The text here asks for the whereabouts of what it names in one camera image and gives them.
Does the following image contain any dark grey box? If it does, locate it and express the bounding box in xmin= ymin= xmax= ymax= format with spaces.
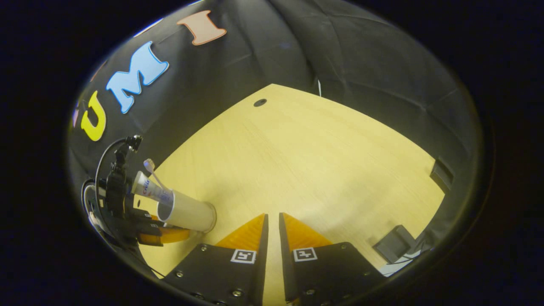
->
xmin=373 ymin=225 xmax=416 ymax=264

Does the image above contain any white toothbrush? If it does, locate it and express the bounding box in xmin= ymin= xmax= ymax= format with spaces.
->
xmin=143 ymin=159 xmax=168 ymax=192

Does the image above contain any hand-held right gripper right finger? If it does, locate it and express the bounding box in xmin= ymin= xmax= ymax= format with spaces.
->
xmin=278 ymin=212 xmax=388 ymax=306

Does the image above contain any light wooden desktop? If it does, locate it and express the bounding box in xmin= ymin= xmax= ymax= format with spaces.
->
xmin=136 ymin=84 xmax=446 ymax=306

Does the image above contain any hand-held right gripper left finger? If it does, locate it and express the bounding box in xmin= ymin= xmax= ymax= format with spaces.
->
xmin=161 ymin=213 xmax=270 ymax=306

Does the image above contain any black box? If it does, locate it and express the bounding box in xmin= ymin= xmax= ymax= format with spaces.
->
xmin=430 ymin=159 xmax=454 ymax=194

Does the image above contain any black camera cable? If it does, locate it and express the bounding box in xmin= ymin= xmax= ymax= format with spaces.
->
xmin=81 ymin=138 xmax=166 ymax=279

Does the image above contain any white cup with wooden handle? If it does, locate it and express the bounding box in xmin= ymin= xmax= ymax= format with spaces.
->
xmin=157 ymin=190 xmax=217 ymax=233

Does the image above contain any white toothpaste tube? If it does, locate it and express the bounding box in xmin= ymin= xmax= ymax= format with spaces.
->
xmin=131 ymin=171 xmax=174 ymax=207

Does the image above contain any black backdrop cloth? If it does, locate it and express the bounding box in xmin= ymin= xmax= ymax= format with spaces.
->
xmin=68 ymin=0 xmax=483 ymax=272

